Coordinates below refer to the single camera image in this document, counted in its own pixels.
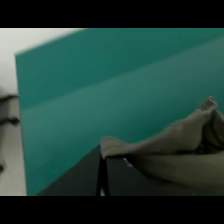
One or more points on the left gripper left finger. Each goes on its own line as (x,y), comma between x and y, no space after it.
(83,176)

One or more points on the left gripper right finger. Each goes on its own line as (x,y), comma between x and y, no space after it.
(123,176)

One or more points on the brown T-shirt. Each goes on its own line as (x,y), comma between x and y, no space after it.
(186,166)

